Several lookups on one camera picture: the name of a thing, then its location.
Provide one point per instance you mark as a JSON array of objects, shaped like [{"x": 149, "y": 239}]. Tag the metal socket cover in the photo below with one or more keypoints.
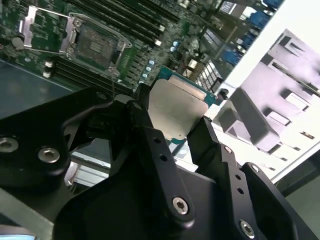
[{"x": 31, "y": 27}]

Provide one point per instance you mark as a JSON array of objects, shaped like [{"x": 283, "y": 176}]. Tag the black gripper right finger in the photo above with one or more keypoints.
[{"x": 225, "y": 162}]

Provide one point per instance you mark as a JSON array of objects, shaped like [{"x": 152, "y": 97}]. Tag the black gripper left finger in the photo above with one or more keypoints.
[{"x": 170, "y": 185}]

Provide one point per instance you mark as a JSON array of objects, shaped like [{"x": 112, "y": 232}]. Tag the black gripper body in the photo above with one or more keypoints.
[{"x": 112, "y": 212}]

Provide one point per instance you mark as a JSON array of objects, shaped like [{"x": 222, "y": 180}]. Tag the metal locking lever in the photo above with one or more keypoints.
[{"x": 113, "y": 85}]

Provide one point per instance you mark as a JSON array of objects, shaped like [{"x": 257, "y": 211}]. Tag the silver CPU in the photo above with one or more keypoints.
[{"x": 175, "y": 107}]

